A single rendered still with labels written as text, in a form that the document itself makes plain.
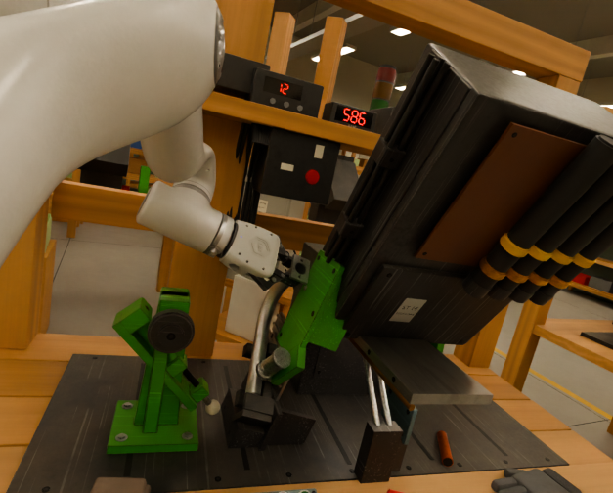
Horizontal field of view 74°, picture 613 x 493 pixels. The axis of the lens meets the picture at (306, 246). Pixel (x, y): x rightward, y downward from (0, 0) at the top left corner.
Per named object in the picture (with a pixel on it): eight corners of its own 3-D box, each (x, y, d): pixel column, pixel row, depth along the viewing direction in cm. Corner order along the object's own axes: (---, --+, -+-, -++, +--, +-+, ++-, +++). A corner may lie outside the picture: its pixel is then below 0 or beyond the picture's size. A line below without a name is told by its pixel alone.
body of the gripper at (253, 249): (223, 251, 72) (276, 276, 76) (237, 207, 78) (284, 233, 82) (206, 267, 77) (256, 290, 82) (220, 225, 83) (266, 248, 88)
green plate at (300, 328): (326, 378, 78) (376, 281, 76) (289, 366, 75) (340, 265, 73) (308, 349, 88) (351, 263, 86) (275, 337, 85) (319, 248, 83)
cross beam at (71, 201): (475, 275, 142) (482, 250, 140) (50, 217, 98) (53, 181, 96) (465, 271, 146) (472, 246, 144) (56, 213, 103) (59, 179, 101)
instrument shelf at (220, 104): (502, 181, 110) (506, 166, 109) (149, 96, 79) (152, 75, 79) (445, 173, 133) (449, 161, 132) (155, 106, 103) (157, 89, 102)
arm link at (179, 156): (160, 38, 59) (178, 183, 84) (117, 102, 50) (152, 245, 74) (221, 52, 60) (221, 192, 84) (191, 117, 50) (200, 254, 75)
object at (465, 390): (488, 411, 68) (494, 394, 67) (407, 411, 62) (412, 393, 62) (380, 316, 104) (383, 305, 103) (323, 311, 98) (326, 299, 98)
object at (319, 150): (328, 205, 98) (342, 143, 95) (260, 194, 92) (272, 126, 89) (312, 199, 109) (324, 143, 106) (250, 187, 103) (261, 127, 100)
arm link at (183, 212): (208, 222, 82) (197, 259, 77) (146, 191, 77) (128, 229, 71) (227, 201, 77) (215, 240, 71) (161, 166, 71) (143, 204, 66)
